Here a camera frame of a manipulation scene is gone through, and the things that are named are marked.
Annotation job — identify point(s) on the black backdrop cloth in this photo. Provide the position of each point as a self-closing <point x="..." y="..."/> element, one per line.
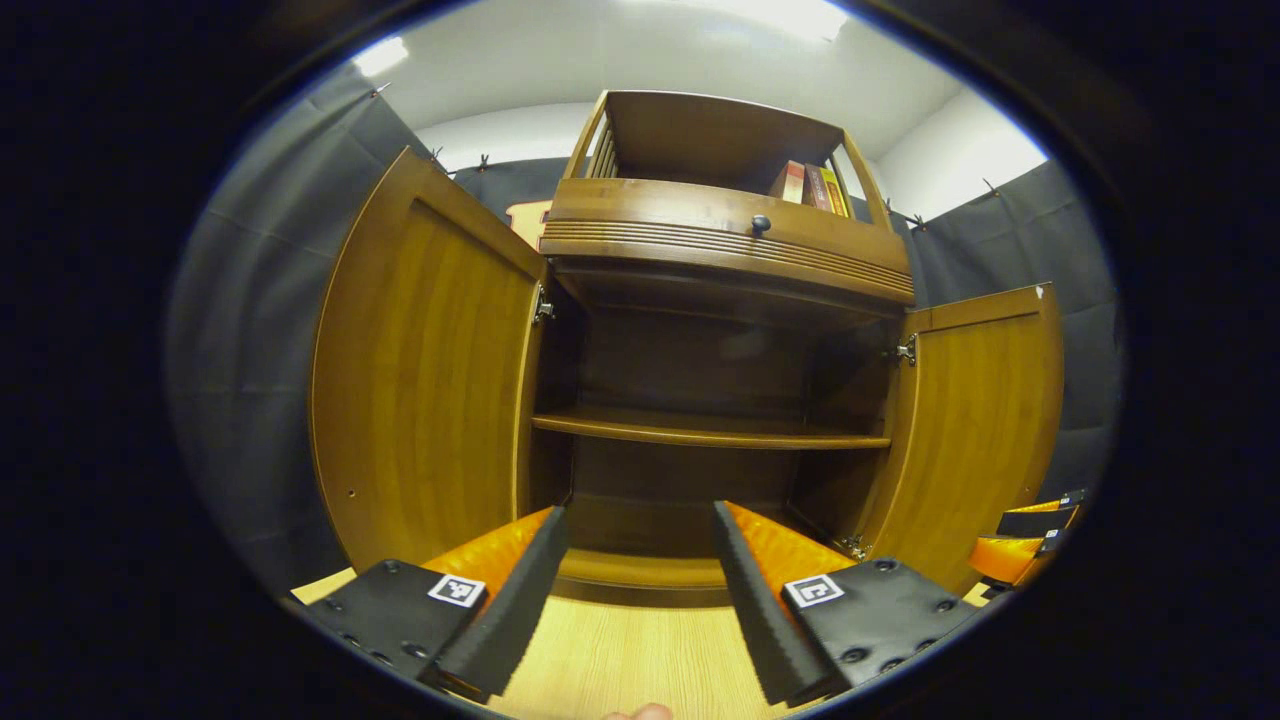
<point x="250" y="350"/>

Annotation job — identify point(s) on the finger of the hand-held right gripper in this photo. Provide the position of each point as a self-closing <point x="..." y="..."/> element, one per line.
<point x="1040" y="522"/>
<point x="1005" y="560"/>

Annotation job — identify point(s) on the yellow book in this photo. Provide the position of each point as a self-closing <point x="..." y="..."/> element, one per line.
<point x="836" y="192"/>

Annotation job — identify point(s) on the ceiling light panel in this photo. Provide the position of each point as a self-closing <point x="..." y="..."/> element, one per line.
<point x="380" y="57"/>

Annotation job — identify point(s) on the wooden shoe cabinet door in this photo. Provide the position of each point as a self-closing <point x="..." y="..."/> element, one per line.
<point x="430" y="380"/>
<point x="980" y="430"/>

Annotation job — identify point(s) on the wooden inner shelf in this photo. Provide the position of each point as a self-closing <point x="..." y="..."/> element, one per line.
<point x="700" y="430"/>

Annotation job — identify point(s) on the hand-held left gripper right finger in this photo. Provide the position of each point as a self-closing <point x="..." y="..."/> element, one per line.
<point x="760" y="610"/>

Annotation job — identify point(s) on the wooden drawer with black knob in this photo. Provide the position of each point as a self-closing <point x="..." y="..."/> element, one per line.
<point x="650" y="210"/>

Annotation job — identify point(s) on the metal door hinge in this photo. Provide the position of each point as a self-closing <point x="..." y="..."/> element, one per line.
<point x="543" y="305"/>
<point x="853" y="547"/>
<point x="906" y="350"/>

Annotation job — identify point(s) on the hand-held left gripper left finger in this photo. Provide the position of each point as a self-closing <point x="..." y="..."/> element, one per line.
<point x="520" y="610"/>

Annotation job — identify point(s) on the brown book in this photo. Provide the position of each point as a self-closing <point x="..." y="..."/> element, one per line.
<point x="816" y="188"/>

